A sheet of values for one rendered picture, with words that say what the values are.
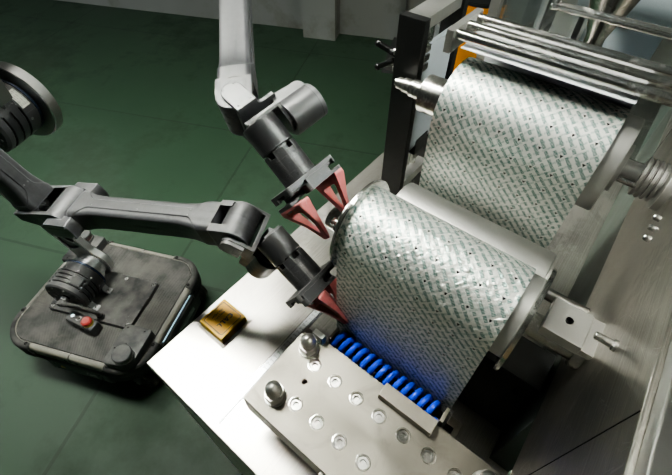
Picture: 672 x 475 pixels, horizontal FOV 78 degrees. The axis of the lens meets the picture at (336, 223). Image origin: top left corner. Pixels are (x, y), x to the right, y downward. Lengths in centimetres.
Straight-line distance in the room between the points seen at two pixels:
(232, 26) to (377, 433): 71
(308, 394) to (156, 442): 122
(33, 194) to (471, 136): 80
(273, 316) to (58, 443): 128
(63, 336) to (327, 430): 141
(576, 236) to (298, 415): 84
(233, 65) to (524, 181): 48
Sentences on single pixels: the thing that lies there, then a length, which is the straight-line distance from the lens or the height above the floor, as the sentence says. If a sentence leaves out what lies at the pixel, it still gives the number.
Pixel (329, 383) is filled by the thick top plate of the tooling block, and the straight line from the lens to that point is 74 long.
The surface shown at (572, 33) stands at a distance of 143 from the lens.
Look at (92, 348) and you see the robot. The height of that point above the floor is 24.
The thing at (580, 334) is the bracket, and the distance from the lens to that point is 56.
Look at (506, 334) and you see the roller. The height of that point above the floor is 128.
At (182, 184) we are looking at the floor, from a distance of 267.
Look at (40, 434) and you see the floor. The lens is 211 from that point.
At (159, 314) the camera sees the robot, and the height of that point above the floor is 24.
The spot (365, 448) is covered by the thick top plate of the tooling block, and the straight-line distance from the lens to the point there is 71.
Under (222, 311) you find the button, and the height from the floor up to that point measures 92.
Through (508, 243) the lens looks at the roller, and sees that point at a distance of 67.
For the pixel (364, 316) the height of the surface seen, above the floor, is 112.
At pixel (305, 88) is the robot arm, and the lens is 66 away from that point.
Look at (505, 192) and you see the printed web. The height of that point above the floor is 127.
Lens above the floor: 172
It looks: 49 degrees down
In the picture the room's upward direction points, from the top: straight up
